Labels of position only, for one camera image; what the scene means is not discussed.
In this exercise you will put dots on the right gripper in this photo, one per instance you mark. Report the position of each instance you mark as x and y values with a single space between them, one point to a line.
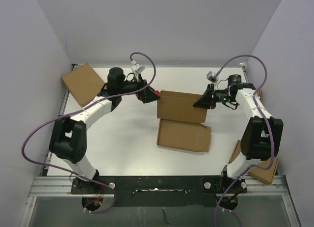
204 101

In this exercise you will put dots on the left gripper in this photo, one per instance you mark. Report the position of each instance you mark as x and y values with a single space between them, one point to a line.
147 94

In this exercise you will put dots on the cardboard box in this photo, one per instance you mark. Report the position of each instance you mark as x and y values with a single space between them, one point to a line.
181 125
258 94
238 164
83 83

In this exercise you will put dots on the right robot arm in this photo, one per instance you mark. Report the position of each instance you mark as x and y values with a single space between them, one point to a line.
262 135

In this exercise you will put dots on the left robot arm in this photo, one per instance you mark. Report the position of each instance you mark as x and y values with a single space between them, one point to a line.
69 135

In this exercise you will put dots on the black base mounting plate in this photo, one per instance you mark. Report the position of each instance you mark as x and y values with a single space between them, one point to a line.
161 191

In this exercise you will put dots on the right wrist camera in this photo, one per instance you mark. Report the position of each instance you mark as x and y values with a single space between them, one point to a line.
212 77

